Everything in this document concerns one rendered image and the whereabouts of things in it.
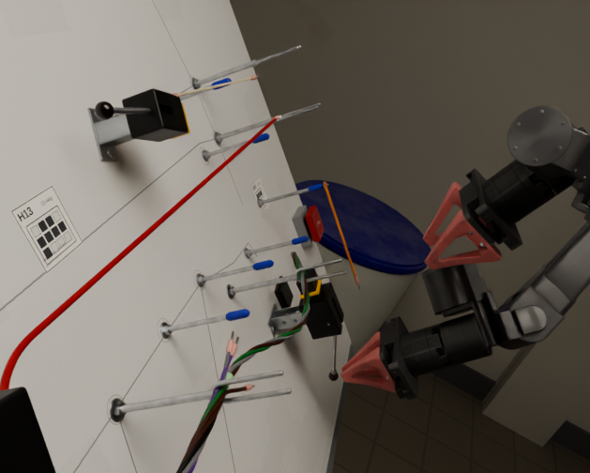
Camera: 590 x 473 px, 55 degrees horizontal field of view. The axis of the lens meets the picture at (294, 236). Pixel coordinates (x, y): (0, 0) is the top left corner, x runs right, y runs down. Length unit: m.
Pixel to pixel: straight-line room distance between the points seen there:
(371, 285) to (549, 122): 1.45
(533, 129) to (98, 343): 0.42
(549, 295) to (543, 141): 0.28
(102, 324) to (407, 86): 2.09
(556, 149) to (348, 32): 1.96
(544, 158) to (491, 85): 1.86
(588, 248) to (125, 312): 0.61
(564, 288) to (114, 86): 0.59
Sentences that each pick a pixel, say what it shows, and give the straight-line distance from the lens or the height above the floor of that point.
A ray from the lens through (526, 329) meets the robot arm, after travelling 0.76.
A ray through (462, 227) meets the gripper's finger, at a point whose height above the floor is 1.31.
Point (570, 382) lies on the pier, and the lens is 2.77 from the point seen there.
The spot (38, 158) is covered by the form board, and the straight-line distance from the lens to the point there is 0.46.
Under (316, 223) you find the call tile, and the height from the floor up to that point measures 1.10.
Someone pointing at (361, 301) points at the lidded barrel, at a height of 0.52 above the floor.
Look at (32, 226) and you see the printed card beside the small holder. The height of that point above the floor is 1.26.
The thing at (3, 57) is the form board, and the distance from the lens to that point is 0.48.
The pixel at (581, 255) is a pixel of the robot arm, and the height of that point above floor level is 1.29.
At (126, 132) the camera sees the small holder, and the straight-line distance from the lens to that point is 0.51.
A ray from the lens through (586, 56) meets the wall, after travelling 2.44.
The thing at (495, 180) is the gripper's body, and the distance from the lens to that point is 0.66.
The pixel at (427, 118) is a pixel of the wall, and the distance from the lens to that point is 2.45.
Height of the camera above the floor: 1.50
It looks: 26 degrees down
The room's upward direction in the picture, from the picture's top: 25 degrees clockwise
